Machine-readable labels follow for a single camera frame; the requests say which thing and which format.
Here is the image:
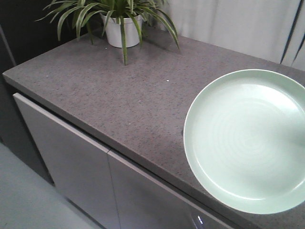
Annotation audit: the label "white pleated curtain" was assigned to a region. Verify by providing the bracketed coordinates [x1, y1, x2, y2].
[163, 0, 305, 70]

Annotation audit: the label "light green round plate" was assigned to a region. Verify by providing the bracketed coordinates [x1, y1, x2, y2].
[183, 69, 305, 214]

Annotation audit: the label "grey cabinet doors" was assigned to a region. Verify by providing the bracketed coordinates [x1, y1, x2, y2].
[13, 93, 229, 229]

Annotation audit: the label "green spider plant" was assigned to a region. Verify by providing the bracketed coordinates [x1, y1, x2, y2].
[44, 0, 179, 65]

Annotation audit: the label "white plant pot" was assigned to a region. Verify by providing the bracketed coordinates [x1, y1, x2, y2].
[100, 11, 143, 48]

